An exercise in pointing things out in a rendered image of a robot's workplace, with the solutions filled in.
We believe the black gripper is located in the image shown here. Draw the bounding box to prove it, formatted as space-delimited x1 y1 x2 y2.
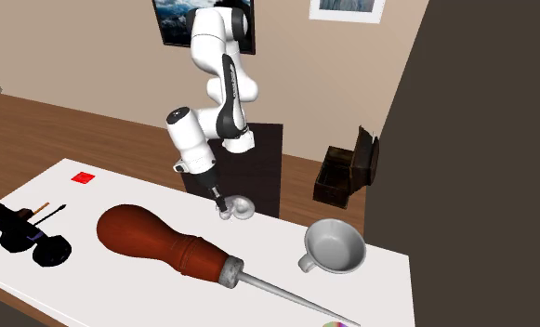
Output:
191 164 230 214

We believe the dark robot stand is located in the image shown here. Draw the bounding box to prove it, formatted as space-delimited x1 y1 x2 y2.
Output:
180 122 283 220

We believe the open dark wooden chest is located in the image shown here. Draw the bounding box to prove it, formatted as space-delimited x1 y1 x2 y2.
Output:
312 124 381 211

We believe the white table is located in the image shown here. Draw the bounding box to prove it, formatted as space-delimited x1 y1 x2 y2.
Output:
0 157 416 327

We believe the red square card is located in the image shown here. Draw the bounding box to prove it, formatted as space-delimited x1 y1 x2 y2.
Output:
70 171 97 186

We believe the awl with red-brown wooden handle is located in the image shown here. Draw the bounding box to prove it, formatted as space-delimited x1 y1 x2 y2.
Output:
96 203 362 327

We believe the white cup with handle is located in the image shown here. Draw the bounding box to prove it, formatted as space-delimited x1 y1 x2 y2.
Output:
297 217 368 275

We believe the dark-framed mountain wall picture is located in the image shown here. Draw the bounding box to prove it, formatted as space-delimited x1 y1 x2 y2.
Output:
151 0 257 56

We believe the white-framed wall picture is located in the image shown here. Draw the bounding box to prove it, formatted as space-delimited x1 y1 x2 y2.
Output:
308 0 388 25

